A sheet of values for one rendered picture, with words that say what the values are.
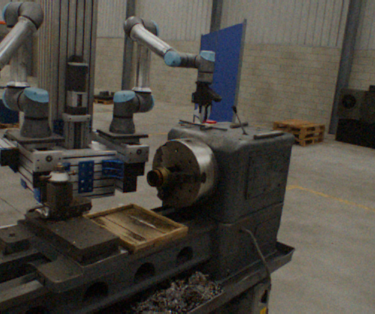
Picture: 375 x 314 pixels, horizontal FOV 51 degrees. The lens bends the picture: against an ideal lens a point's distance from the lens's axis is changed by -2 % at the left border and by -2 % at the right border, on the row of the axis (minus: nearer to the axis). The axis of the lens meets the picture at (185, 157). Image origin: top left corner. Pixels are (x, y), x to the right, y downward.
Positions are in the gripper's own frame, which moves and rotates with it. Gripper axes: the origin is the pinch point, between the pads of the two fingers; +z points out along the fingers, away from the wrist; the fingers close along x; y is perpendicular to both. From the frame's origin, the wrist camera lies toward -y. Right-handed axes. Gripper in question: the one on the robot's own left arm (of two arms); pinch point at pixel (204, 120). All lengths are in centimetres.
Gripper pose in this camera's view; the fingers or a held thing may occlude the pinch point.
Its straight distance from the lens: 211.4
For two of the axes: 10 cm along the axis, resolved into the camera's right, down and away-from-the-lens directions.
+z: -0.9, 9.7, 2.3
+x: -6.7, 1.1, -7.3
